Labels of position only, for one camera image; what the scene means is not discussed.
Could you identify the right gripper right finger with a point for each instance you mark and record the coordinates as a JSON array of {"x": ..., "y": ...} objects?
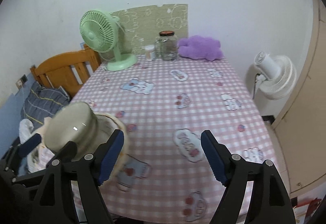
[{"x": 269, "y": 201}]

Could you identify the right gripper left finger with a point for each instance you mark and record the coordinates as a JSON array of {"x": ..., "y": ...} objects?
[{"x": 89, "y": 172}]

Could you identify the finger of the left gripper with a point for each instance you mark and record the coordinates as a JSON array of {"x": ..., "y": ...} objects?
[
  {"x": 29, "y": 145},
  {"x": 66, "y": 153}
]

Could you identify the small grey floral bowl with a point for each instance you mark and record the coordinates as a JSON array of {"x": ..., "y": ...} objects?
[{"x": 77, "y": 123}]

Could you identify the large grey floral bowl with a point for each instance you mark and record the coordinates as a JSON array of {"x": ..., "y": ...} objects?
[{"x": 106, "y": 125}]

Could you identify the white plastic bag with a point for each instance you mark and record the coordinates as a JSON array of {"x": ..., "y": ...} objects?
[{"x": 25, "y": 130}]

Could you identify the red white paper bag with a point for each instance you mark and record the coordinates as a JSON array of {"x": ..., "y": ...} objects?
[{"x": 305, "y": 212}]

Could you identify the blue plaid pillow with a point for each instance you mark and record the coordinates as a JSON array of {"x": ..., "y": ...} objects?
[{"x": 43, "y": 102}]

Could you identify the beige wooden door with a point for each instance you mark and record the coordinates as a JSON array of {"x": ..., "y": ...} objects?
[{"x": 300, "y": 127}]

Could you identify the pink checked tablecloth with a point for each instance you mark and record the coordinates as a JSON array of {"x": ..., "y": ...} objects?
[{"x": 166, "y": 105}]

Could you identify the green desk fan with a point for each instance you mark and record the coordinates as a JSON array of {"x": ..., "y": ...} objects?
[{"x": 101, "y": 32}]

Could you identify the cotton swab container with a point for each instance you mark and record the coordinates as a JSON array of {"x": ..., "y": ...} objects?
[{"x": 150, "y": 52}]

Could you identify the white floor fan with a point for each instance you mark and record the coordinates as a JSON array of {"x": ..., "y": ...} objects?
[{"x": 277, "y": 76}]

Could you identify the glass jar black lid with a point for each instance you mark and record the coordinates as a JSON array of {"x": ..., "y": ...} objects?
[{"x": 166, "y": 46}]

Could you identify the green patterned board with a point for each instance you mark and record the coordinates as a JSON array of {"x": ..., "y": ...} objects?
[{"x": 141, "y": 26}]

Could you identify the purple plush cushion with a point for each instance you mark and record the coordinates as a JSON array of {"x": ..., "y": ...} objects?
[{"x": 199, "y": 48}]

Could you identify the wall power socket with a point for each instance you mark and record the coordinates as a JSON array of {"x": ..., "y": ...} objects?
[{"x": 20, "y": 83}]

